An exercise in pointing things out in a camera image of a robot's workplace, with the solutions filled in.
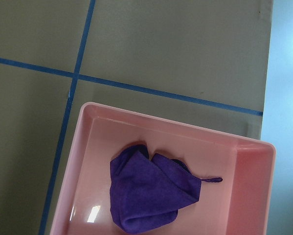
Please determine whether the purple cloth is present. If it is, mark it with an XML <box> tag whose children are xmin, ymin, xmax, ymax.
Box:
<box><xmin>110</xmin><ymin>144</ymin><xmax>223</xmax><ymax>234</ymax></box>

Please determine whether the pink plastic bin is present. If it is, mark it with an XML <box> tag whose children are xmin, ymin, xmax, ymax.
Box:
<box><xmin>50</xmin><ymin>102</ymin><xmax>276</xmax><ymax>235</ymax></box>

